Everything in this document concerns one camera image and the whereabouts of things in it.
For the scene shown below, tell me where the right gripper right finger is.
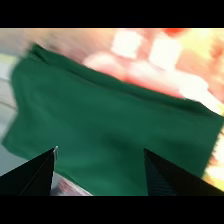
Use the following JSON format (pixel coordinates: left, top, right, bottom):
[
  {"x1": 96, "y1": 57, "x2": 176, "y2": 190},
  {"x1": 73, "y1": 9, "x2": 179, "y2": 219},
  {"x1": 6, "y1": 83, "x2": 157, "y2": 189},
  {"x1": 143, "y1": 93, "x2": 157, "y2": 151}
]
[{"x1": 143, "y1": 148, "x2": 224, "y2": 197}]

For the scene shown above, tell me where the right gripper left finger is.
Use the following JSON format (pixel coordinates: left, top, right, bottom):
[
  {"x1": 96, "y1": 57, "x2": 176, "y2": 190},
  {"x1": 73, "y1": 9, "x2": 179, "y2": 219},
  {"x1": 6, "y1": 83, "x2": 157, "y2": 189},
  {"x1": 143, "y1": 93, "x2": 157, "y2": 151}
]
[{"x1": 0, "y1": 145, "x2": 60, "y2": 197}]

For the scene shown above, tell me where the green T-shirt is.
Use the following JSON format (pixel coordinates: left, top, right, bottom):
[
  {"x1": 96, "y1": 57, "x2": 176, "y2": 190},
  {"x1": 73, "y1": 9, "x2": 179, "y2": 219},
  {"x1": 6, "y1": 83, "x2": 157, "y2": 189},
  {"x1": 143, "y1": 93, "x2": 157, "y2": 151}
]
[{"x1": 1, "y1": 43, "x2": 224, "y2": 197}]

